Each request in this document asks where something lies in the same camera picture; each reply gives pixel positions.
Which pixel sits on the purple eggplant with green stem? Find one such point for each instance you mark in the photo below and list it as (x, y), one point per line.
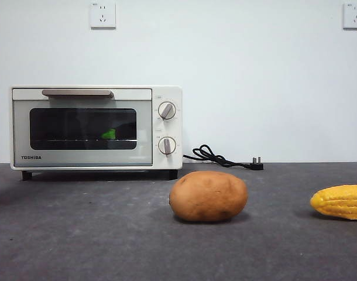
(109, 134)

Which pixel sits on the beige oven knob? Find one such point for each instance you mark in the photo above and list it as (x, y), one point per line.
(166, 145)
(166, 110)

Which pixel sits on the white toaster oven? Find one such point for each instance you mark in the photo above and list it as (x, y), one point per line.
(166, 164)

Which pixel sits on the brown potato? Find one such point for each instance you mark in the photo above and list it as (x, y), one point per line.
(207, 196)

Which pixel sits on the yellow corn cob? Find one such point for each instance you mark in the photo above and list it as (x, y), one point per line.
(342, 202)

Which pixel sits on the white wall socket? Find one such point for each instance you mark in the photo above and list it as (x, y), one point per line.
(102, 15)
(354, 16)

